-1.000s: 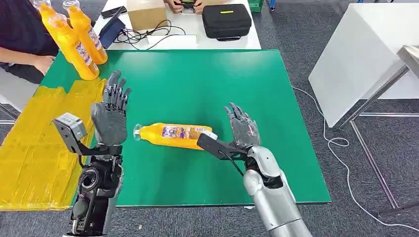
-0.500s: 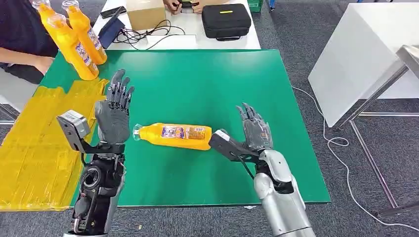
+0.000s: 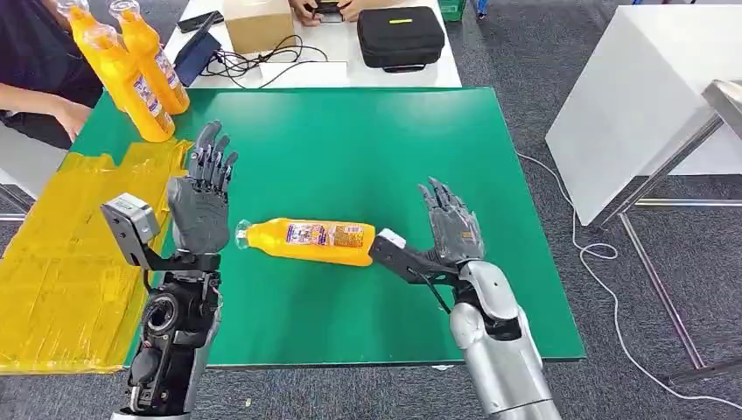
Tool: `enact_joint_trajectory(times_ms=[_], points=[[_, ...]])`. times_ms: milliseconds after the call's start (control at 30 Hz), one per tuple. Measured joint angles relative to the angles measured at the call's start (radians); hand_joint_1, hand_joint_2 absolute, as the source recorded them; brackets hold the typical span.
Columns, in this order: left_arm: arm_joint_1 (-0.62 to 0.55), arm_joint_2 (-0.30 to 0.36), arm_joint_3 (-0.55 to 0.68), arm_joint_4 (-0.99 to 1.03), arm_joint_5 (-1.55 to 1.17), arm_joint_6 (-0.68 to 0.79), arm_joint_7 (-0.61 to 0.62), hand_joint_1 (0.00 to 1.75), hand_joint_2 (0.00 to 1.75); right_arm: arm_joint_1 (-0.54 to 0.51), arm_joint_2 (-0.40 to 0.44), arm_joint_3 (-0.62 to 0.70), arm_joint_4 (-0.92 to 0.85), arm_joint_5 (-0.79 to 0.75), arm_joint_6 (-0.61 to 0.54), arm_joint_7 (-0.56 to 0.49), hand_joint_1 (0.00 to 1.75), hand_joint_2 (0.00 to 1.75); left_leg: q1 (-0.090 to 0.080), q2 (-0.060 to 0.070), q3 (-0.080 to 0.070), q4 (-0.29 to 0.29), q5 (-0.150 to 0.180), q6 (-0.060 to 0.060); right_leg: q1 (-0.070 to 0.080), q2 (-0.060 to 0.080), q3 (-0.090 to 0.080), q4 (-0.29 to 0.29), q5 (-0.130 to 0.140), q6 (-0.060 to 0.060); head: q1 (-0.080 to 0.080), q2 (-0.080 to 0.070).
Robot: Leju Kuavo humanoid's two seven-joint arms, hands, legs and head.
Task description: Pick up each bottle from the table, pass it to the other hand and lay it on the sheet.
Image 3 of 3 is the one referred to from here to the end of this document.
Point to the person's right hand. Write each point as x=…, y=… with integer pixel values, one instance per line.
x=74, y=116
x=304, y=11

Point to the person's left hand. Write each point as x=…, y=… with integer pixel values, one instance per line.
x=353, y=9

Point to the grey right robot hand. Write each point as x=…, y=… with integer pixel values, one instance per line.
x=458, y=235

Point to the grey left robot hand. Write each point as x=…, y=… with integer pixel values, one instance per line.
x=200, y=214

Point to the black controller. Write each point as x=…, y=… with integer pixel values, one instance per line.
x=329, y=6

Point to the brown cardboard box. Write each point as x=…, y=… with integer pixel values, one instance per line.
x=258, y=26

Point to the black carry case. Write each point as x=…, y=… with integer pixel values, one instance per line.
x=400, y=40

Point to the person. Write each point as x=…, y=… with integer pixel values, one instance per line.
x=35, y=46

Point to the green crate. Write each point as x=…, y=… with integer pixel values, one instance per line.
x=451, y=10

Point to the black phone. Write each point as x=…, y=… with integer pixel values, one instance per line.
x=200, y=21

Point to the dark blue pouch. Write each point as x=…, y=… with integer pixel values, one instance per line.
x=197, y=57

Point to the green table mat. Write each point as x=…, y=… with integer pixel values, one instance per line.
x=348, y=145

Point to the yellow plastic sheet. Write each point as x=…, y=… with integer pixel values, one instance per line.
x=69, y=261

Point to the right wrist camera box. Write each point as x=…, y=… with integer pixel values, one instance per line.
x=400, y=261

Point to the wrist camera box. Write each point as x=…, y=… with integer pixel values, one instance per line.
x=130, y=217
x=400, y=261

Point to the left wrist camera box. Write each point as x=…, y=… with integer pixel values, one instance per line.
x=130, y=217

